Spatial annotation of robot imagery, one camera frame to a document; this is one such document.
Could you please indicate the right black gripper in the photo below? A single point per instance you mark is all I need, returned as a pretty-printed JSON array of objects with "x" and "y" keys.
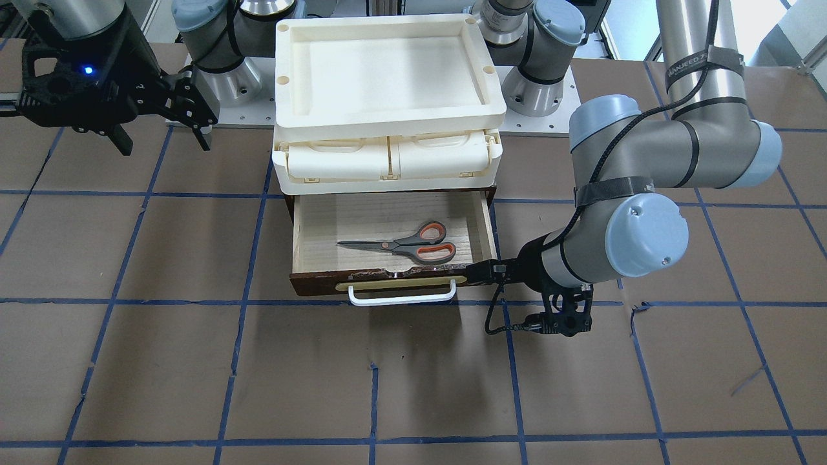
[{"x": 123, "y": 72}]

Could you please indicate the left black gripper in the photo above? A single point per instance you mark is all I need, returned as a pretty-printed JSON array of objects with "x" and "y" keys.
[{"x": 531, "y": 263}]

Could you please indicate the orange grey scissors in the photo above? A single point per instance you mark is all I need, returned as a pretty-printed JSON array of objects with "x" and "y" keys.
[{"x": 427, "y": 246}]

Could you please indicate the wooden drawer with white handle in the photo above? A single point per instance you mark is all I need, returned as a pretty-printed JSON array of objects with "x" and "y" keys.
[{"x": 320, "y": 267}]

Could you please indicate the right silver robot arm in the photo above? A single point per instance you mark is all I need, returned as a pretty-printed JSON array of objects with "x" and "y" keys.
[{"x": 219, "y": 34}]

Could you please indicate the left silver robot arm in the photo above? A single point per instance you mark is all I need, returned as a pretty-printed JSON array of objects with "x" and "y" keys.
[{"x": 622, "y": 226}]

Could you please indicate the cream plastic box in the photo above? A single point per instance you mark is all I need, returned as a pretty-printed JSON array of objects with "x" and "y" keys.
[{"x": 467, "y": 159}]

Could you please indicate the cream plastic tray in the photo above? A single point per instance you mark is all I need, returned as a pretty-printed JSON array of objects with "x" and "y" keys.
[{"x": 364, "y": 77}]

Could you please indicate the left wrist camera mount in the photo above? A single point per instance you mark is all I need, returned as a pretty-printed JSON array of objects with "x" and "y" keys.
[{"x": 567, "y": 311}]

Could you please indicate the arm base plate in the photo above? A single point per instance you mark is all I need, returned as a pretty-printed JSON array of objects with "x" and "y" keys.
[
  {"x": 246, "y": 94},
  {"x": 552, "y": 114}
]

